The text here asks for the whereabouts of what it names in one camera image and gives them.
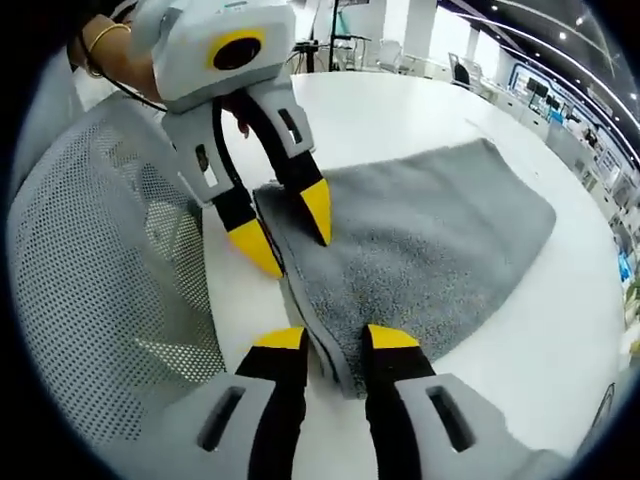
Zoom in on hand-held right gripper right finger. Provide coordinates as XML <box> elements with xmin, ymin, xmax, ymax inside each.
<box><xmin>362</xmin><ymin>323</ymin><xmax>512</xmax><ymax>480</ymax></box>

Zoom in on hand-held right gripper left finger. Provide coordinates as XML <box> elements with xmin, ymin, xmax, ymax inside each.
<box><xmin>158</xmin><ymin>326</ymin><xmax>310</xmax><ymax>480</ymax></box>

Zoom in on grey towel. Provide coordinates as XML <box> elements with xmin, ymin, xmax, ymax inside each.
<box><xmin>253</xmin><ymin>138</ymin><xmax>558</xmax><ymax>400</ymax></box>

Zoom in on person's left hand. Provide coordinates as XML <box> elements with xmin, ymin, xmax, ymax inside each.
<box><xmin>221</xmin><ymin>92</ymin><xmax>253</xmax><ymax>137</ymax></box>

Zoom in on white table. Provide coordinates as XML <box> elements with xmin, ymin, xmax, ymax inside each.
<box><xmin>202</xmin><ymin>69</ymin><xmax>631</xmax><ymax>480</ymax></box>

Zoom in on grey mesh chair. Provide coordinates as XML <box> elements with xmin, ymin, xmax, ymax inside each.
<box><xmin>5</xmin><ymin>107</ymin><xmax>229</xmax><ymax>444</ymax></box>

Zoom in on black-backed office chair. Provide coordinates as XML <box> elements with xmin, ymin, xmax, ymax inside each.
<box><xmin>448</xmin><ymin>51</ymin><xmax>484</xmax><ymax>92</ymax></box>

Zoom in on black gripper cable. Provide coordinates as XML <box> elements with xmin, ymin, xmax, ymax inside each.
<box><xmin>99</xmin><ymin>72</ymin><xmax>169</xmax><ymax>114</ymax></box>

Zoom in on gold bracelet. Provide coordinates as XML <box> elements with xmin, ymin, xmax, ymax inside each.
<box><xmin>87</xmin><ymin>23</ymin><xmax>133</xmax><ymax>79</ymax></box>

